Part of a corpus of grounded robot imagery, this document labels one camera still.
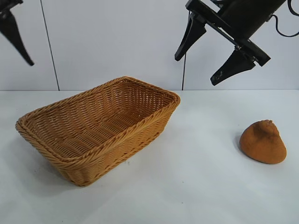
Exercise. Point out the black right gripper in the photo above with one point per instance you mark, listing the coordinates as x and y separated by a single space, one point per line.
243 18

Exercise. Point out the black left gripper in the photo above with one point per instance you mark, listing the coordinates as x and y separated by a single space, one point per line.
7 4

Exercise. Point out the tan woven wicker basket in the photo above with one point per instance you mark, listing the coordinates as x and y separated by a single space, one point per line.
77 130

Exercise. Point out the brown bread roll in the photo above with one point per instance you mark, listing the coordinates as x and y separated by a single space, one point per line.
262 145

